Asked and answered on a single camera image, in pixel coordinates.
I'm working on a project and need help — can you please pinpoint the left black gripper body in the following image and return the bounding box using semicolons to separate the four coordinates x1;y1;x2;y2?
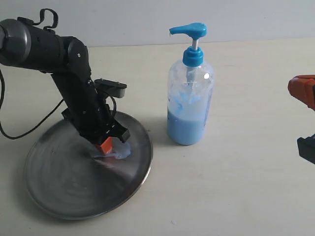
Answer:
61;81;117;145

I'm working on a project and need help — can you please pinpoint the blue soap smear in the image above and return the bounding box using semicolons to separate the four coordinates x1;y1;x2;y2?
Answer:
92;142;131;159

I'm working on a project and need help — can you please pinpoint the blue soap pump bottle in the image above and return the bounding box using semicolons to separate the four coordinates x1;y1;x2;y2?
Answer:
167;23;215;146

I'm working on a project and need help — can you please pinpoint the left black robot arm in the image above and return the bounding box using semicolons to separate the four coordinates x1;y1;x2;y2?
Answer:
0;12;130;153

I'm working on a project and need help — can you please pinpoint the round steel plate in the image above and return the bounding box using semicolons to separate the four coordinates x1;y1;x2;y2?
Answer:
24;112;153;220

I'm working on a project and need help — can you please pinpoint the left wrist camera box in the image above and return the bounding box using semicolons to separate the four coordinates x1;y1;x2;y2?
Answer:
94;79;127;98

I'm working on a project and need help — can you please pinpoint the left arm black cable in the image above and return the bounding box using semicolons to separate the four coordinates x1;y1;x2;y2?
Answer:
0;70;65;140

